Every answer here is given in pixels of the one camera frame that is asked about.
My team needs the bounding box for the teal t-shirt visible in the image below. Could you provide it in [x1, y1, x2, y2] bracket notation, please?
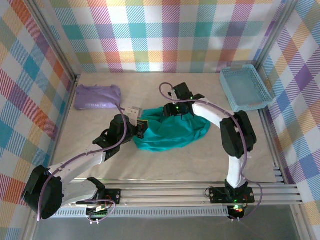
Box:
[132, 106, 212, 153]

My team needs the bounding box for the folded lavender t-shirt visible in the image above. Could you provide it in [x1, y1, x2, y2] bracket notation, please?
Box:
[74, 84, 123, 111]

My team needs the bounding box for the light blue perforated basket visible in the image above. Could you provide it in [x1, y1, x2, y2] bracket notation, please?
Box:
[219, 64, 275, 113]

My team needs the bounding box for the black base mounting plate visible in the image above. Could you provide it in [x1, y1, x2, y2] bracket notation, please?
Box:
[209, 186, 256, 204]
[103, 188, 123, 205]

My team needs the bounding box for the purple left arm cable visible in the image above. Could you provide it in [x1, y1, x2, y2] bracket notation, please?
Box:
[36, 102, 128, 222]

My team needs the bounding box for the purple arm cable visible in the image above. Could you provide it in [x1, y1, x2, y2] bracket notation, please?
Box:
[36, 102, 128, 222]
[159, 82, 263, 222]

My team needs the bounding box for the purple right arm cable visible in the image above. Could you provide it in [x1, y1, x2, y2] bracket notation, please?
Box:
[159, 82, 263, 222]

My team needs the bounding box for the aluminium side rail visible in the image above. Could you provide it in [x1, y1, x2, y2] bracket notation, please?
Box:
[49, 73, 82, 171]
[257, 108, 287, 186]

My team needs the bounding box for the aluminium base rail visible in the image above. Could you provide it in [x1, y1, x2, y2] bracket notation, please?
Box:
[63, 182, 304, 207]

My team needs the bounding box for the small control board with wires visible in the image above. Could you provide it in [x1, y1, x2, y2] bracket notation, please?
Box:
[84, 199, 117, 225]
[226, 203, 247, 223]

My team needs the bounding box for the grey slotted cable duct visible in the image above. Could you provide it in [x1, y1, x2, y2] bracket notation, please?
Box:
[53, 208, 230, 218]

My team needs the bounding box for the aluminium frame post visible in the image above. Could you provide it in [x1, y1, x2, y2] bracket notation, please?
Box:
[26, 0, 82, 80]
[253, 0, 300, 73]

